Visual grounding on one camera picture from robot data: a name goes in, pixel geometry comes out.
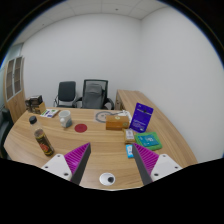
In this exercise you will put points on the black armchair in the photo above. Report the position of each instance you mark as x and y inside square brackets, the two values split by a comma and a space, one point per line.
[4, 126]

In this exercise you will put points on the black mesh office chair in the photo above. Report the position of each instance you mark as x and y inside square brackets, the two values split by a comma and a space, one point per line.
[105, 90]

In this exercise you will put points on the flat round red coaster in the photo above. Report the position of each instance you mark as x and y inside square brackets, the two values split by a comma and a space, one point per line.
[80, 128]

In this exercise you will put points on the orange-brown wooden box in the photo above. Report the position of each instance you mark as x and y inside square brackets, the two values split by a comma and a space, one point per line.
[116, 123]

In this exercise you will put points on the wooden side desk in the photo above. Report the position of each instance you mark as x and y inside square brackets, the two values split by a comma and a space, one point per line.
[131, 98]

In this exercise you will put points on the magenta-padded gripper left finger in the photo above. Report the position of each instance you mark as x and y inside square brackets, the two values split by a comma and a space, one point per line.
[77, 157]

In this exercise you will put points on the sheet with grey circle print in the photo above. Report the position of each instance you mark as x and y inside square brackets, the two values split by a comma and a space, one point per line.
[101, 116]

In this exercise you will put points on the small blue packet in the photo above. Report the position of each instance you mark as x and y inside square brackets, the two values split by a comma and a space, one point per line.
[129, 151]

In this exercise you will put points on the grey backpack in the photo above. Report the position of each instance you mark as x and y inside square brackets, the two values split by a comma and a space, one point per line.
[92, 96]

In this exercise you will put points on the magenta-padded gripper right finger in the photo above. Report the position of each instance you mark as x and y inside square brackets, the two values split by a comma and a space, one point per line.
[146, 157]

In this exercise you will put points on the small tan box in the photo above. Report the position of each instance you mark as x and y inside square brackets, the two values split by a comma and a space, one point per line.
[129, 135]

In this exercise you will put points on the white round desk grommet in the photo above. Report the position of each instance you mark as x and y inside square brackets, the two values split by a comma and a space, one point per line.
[107, 179]

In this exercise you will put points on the white mug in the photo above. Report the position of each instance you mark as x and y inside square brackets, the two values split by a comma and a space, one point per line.
[64, 117]

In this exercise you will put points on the white paper sheet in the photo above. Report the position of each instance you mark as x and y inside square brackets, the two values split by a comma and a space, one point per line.
[125, 113]

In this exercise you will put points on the clear bottle with dark label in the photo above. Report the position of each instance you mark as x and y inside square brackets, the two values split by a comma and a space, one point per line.
[43, 141]

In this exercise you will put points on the purple standing card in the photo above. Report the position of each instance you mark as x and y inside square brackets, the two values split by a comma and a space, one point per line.
[141, 117]

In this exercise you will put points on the white green purple leaflet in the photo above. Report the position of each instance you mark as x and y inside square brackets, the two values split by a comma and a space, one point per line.
[49, 113]

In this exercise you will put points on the stack of dark cardboard boxes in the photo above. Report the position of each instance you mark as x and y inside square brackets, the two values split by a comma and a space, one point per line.
[35, 104]

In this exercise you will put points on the green flat packet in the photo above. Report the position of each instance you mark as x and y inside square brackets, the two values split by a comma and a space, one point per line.
[148, 140]

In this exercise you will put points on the wooden shelf cabinet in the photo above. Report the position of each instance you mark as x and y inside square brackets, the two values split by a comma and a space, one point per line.
[16, 100]

